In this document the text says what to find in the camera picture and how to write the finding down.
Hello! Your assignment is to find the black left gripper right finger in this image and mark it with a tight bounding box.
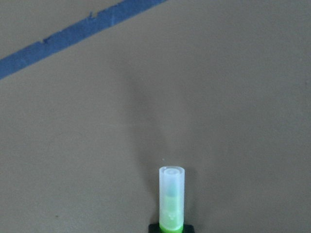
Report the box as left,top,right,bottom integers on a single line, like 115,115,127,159
182,224,195,233

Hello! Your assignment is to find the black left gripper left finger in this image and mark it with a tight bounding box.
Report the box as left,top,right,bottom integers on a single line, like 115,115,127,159
148,224,160,233

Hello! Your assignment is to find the green highlighter pen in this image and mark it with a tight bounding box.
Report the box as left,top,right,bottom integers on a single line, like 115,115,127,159
159,166,185,233

